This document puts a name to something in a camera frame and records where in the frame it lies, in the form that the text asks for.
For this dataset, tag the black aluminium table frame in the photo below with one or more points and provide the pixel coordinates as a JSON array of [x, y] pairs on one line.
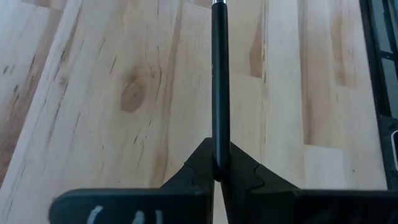
[[377, 81]]

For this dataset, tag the black makeup brush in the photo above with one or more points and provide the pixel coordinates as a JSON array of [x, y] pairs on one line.
[[220, 93]]

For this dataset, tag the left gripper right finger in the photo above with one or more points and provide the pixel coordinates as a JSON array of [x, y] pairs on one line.
[[311, 208]]

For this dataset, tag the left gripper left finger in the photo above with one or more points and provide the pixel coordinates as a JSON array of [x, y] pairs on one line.
[[140, 208]]

